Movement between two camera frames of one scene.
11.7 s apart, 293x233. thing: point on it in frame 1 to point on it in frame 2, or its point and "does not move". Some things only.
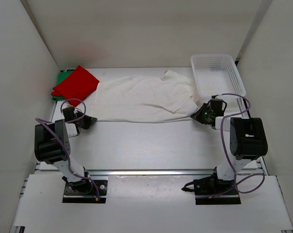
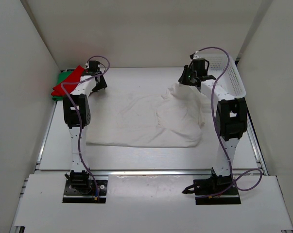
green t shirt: (62, 76) does not move
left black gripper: (90, 121) to (103, 84)
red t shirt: (77, 86) does not move
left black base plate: (70, 196) does not move
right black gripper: (198, 117) to (184, 80)
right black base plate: (213, 191) does not move
